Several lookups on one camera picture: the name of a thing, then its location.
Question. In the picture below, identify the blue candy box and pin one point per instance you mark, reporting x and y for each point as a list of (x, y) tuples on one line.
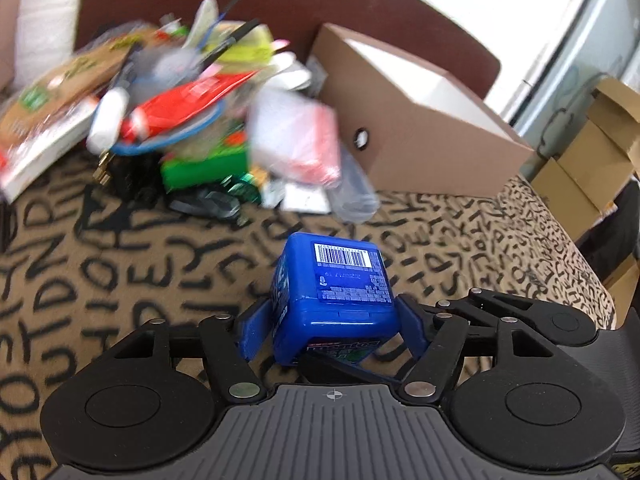
[(335, 305)]

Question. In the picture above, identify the blue rimmed clear lid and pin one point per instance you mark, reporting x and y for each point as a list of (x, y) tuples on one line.
[(145, 149)]

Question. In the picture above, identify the short clear plastic case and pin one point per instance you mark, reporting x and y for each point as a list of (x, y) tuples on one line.
[(355, 195)]

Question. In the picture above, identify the white card packet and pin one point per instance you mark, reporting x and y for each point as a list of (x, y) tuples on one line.
[(300, 197)]

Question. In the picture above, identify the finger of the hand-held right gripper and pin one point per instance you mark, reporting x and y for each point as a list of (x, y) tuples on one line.
[(500, 305)]

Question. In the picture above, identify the flat brown cardboard box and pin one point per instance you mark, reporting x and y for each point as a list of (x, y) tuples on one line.
[(625, 285)]

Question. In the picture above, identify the red plastic package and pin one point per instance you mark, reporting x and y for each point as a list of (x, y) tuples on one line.
[(185, 97)]

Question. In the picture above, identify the black pen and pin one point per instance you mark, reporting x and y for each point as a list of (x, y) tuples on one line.
[(235, 35)]

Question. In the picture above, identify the white disposable slippers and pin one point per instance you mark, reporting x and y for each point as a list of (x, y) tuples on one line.
[(290, 72)]

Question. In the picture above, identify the brown cardboard storage box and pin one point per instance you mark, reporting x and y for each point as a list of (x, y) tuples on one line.
[(425, 160)]

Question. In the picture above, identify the clear packet white item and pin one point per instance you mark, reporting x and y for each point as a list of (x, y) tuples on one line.
[(205, 17)]

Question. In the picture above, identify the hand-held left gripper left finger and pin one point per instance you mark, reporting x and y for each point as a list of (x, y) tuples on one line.
[(252, 332)]

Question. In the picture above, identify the green box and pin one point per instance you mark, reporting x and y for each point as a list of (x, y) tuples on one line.
[(210, 170)]

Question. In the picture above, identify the black plastic item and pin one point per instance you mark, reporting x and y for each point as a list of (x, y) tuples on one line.
[(205, 202)]

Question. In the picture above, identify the white power plug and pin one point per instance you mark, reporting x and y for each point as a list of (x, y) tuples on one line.
[(170, 25)]

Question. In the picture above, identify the yellow-green box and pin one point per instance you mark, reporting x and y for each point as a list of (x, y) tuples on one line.
[(250, 50)]

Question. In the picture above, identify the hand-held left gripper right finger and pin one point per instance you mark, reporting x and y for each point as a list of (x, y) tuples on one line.
[(407, 325)]

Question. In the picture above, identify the large brown cardboard box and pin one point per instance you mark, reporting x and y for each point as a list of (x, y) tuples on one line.
[(575, 180)]

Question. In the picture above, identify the brown insole package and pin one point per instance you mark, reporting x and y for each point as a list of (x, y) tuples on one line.
[(65, 80)]

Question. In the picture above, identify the letter-print cloth covered desktop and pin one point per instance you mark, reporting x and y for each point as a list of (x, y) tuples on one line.
[(125, 260)]

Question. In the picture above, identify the red-striped zip bags bundle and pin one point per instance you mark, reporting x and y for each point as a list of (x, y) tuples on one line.
[(295, 135)]

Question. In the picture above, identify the pink plastic item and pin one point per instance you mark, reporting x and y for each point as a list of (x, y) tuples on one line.
[(281, 46)]

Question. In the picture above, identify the small open cardboard box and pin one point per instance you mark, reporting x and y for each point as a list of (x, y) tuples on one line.
[(617, 115)]

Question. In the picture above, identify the white flat box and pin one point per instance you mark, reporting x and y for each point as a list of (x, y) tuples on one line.
[(45, 155)]

